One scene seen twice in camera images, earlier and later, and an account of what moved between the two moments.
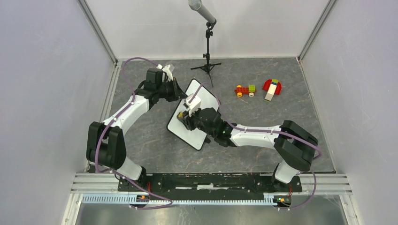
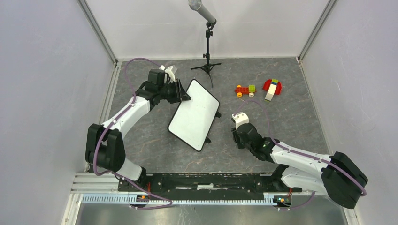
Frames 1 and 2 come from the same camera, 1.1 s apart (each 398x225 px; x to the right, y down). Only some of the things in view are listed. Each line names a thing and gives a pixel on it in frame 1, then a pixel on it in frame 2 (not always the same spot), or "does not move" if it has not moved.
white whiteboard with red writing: x=195 y=138 does not move
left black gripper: x=178 y=93 does not move
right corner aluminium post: x=308 y=44 does not move
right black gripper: x=187 y=121 -> x=236 y=138
